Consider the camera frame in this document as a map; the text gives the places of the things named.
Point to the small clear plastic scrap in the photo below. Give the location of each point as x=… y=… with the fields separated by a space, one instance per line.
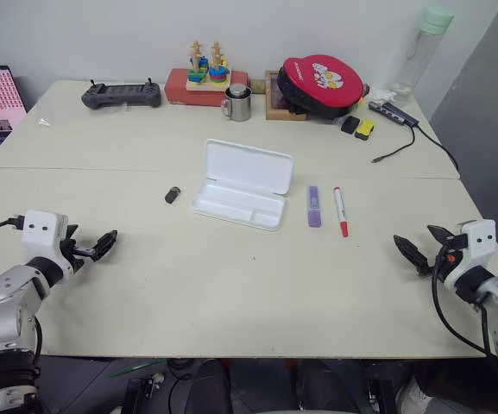
x=44 y=121

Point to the black bracket under table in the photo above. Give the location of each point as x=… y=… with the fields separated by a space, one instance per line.
x=138 y=394

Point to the small brown wooden block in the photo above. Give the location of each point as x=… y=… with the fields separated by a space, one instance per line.
x=257 y=85

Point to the dark rounded shape under table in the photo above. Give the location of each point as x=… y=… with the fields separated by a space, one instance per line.
x=201 y=388

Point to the red and white marker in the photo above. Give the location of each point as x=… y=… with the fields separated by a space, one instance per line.
x=340 y=211

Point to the steel mug with lid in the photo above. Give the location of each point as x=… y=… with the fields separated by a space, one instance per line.
x=240 y=105

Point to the crumpled clear plastic wrapper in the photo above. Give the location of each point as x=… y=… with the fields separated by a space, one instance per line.
x=380 y=94

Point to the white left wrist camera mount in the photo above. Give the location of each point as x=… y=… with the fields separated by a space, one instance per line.
x=39 y=237

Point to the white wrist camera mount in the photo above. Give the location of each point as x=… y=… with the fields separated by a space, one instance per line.
x=39 y=237
x=481 y=241

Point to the clear bottle with green lid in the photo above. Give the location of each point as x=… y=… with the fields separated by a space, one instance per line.
x=421 y=56

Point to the green thin stick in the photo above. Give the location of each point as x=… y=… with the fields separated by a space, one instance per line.
x=132 y=369

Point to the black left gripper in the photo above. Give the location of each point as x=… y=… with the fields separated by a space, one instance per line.
x=72 y=254

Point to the white shoe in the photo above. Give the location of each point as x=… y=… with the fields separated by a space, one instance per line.
x=412 y=397

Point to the black whiteboard eraser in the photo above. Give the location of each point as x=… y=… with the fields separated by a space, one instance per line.
x=350 y=124

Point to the dark grey handheld controller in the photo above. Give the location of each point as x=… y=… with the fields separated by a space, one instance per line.
x=121 y=95

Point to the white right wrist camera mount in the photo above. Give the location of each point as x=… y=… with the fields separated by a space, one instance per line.
x=481 y=241

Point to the wooden colourful stacking toy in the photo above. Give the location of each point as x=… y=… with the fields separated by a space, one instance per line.
x=207 y=73

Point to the red and black round pad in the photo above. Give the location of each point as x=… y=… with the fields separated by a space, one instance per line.
x=322 y=82

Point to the yellow whiteboard eraser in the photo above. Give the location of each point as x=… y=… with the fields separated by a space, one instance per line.
x=365 y=129

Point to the wooden square tray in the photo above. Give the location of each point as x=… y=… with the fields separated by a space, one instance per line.
x=274 y=110

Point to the white open pencil case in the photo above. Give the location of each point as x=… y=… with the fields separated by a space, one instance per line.
x=244 y=185

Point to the red cardboard box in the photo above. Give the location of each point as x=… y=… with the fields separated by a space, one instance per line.
x=175 y=88

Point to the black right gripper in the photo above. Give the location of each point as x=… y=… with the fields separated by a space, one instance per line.
x=445 y=261

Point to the small black cap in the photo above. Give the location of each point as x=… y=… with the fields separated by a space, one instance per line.
x=172 y=195

